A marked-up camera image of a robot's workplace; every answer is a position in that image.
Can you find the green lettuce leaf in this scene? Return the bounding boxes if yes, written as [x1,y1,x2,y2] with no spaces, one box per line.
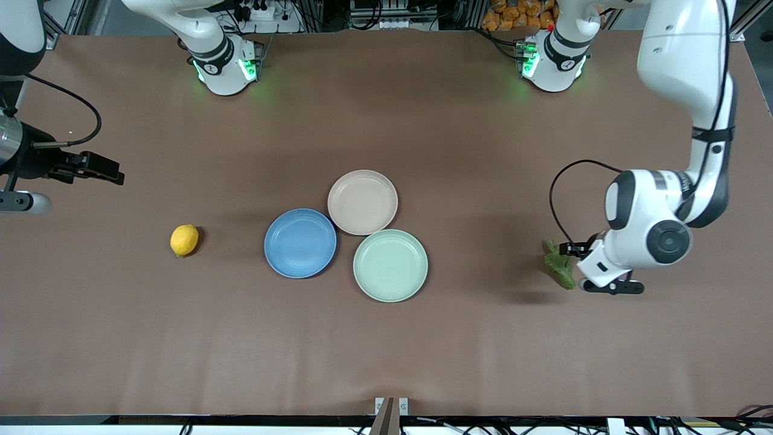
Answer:
[543,238,578,291]

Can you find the yellow lemon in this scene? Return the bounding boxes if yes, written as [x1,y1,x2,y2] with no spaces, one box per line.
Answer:
[170,224,200,258]

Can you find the brown table cover sheet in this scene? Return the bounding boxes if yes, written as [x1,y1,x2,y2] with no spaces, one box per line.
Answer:
[0,29,773,417]

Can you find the pale green plate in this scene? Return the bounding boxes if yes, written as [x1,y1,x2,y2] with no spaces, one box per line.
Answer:
[353,228,429,303]

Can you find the blue plate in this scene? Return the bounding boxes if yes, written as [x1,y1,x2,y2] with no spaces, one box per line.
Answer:
[264,208,338,279]

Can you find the beige plate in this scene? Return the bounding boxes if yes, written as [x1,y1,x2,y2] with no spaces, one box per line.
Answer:
[327,170,399,236]

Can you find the white power strip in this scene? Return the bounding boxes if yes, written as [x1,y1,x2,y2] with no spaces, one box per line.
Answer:
[233,0,300,34]

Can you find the orange snack packs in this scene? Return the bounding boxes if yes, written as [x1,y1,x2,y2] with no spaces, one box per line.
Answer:
[482,0,559,32]

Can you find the grey equipment rack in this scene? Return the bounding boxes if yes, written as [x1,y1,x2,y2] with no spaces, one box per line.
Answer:
[349,0,440,31]

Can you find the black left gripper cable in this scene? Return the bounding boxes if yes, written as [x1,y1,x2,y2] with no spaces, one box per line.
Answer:
[549,0,737,247]

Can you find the aluminium frame profile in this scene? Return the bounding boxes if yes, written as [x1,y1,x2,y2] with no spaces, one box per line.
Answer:
[728,0,773,43]
[42,0,82,50]

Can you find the small metal bracket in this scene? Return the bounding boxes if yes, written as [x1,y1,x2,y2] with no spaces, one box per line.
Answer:
[374,397,409,417]

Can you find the brown camera post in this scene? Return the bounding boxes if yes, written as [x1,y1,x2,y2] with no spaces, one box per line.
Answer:
[370,398,400,435]

